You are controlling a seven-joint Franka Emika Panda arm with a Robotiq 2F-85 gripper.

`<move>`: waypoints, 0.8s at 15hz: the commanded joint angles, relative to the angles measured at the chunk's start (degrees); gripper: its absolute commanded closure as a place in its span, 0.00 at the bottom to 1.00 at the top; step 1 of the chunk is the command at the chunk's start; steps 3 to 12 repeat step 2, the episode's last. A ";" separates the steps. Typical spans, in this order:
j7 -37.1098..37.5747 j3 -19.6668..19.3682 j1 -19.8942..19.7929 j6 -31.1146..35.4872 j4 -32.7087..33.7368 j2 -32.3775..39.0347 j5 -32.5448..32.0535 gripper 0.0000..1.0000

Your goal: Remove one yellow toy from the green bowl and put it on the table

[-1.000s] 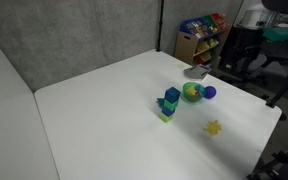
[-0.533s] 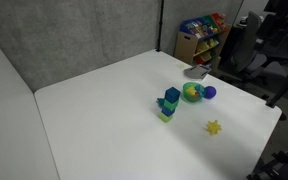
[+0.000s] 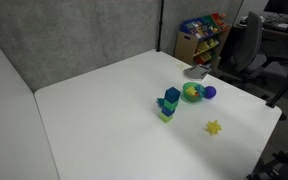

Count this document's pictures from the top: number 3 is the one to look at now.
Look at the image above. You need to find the yellow spiky toy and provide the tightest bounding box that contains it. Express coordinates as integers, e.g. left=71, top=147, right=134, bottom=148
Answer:
left=205, top=120, right=223, bottom=136

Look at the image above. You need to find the teal gear toy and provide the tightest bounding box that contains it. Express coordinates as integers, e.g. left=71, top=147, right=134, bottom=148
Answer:
left=155, top=97, right=166, bottom=108

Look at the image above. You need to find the yellow toy piece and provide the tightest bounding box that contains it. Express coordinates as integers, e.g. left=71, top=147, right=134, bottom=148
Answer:
left=185, top=86, right=199, bottom=98

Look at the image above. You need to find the green bowl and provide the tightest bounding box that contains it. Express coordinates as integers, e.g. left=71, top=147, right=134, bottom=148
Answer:
left=182, top=81, right=207, bottom=103

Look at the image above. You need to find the teal toy piece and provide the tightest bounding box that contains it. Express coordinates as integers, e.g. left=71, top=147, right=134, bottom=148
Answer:
left=194, top=83, right=207, bottom=97

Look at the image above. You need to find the wooden toy shelf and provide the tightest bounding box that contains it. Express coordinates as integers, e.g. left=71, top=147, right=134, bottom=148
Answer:
left=173, top=12, right=232, bottom=73

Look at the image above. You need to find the large dark blue block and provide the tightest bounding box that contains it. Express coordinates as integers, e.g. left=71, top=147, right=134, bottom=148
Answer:
left=164, top=86, right=182, bottom=104

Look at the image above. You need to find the small blue block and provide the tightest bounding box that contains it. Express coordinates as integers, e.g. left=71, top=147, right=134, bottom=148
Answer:
left=161, top=106, right=176, bottom=117

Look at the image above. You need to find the lime green block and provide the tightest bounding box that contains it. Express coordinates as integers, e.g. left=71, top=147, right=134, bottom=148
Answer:
left=159, top=111, right=174, bottom=124

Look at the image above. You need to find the purple ball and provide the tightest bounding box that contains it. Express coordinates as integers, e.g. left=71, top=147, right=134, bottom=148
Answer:
left=203, top=85, right=217, bottom=100

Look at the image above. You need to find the black vertical pole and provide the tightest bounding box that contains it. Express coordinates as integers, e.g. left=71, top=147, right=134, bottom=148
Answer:
left=155, top=0, right=165, bottom=53

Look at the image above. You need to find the yellow storage bin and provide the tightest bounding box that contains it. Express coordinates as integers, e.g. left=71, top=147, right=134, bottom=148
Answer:
left=195, top=38, right=219, bottom=55

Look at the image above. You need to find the blue storage bin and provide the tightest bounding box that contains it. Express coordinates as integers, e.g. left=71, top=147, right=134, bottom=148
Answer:
left=179, top=18, right=208, bottom=38

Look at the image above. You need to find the red storage bin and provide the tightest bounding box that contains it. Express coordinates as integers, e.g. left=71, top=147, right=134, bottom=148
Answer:
left=210, top=12, right=227, bottom=30

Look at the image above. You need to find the grey office chair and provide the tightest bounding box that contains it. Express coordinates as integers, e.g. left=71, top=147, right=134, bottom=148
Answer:
left=221, top=11, right=280, bottom=88

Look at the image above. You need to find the white side panel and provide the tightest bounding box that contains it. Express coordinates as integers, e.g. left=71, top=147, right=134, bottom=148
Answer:
left=0, top=27, right=60, bottom=180

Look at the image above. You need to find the black tripod stand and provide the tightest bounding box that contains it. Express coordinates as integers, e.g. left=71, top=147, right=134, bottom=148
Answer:
left=265, top=63, right=288, bottom=122

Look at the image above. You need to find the wooden desk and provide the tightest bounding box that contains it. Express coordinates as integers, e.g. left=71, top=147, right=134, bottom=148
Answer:
left=238, top=18, right=288, bottom=44

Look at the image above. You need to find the black floor equipment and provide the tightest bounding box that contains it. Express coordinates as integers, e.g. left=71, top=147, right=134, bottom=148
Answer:
left=246, top=143, right=288, bottom=180

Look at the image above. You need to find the black monitor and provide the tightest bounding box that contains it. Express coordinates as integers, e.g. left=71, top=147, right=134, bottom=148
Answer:
left=263, top=0, right=288, bottom=18

